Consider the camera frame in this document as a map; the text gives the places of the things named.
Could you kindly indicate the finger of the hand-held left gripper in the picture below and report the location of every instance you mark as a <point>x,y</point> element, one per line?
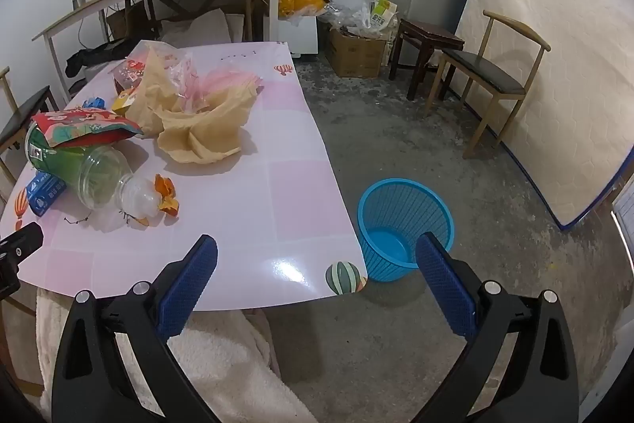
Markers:
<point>22,244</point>

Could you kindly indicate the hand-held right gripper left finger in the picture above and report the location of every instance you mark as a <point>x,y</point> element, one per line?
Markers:
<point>188,284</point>

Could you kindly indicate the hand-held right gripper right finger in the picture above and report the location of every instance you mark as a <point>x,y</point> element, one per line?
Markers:
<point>446,289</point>

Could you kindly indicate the blue round bowl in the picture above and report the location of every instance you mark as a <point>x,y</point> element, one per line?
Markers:
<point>396,215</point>

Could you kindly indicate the green label plastic bottle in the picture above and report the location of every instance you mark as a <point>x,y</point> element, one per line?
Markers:
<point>74,170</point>

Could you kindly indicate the clear zip bag red print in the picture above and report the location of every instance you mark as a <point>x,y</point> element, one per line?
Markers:
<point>130,73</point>

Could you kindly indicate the blue cardboard box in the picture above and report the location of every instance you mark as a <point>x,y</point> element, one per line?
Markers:
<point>44,195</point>

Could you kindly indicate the orange peel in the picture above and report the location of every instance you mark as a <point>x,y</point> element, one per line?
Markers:
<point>166,195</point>

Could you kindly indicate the clear plastic cup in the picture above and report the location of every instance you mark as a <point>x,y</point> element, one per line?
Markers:
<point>138,200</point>

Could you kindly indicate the pink checked tablecloth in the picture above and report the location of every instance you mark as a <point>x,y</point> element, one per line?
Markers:
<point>277,205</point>

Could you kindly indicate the red snack packet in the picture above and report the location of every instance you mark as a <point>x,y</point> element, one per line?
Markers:
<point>84,125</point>

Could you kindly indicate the white and blue box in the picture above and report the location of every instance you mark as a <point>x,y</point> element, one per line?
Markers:
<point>94,102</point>

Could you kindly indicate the yellow and white box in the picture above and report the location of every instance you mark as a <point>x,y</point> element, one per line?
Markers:
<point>124,101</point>

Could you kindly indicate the black clothing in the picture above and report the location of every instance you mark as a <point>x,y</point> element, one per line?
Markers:
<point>99,54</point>

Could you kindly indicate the pink plastic bag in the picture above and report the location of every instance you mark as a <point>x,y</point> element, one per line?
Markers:
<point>228,81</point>

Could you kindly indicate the white mattress blue edge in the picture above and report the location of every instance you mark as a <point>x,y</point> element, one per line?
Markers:
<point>559,81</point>

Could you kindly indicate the brown cardboard box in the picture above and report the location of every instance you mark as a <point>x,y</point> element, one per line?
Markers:
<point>354,56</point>

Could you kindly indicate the dark wooden stool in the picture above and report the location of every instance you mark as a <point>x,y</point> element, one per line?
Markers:
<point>428,31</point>

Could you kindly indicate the white storage box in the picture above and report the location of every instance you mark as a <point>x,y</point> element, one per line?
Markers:
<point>299,34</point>

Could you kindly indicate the white plastic bags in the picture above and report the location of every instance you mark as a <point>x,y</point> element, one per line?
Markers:
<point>356,19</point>

